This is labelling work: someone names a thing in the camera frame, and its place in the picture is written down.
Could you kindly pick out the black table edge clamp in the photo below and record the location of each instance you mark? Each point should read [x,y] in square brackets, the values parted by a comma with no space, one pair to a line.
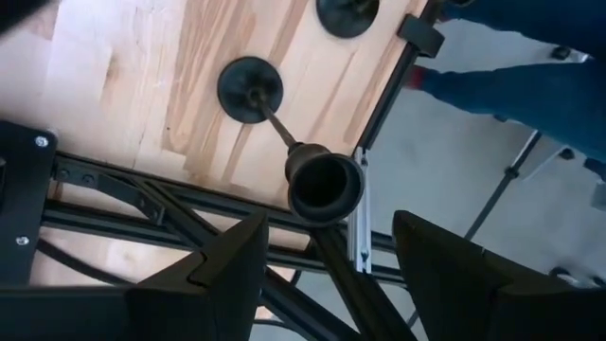
[421,35]

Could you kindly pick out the medium black candlestick holder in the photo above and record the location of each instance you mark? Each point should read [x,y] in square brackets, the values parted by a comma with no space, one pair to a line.
[345,19]

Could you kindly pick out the silver aluminium profile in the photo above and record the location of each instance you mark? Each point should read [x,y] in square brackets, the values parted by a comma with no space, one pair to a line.
[360,222]

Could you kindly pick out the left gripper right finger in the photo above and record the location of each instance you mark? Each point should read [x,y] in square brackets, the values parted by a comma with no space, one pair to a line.
[445,284]

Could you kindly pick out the person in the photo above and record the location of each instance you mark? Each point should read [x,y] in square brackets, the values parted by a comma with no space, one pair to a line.
[521,90]

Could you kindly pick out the shortest black candlestick holder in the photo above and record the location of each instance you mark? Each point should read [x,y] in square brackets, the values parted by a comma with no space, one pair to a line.
[326,189]

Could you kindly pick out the office chair base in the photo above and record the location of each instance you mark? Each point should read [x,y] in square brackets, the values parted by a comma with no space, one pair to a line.
[559,272]
[565,154]

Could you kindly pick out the black aluminium table frame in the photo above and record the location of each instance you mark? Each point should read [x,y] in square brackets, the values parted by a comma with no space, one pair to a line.
[94,219]

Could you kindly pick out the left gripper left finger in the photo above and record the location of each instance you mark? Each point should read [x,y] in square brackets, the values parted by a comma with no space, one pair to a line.
[222,284]

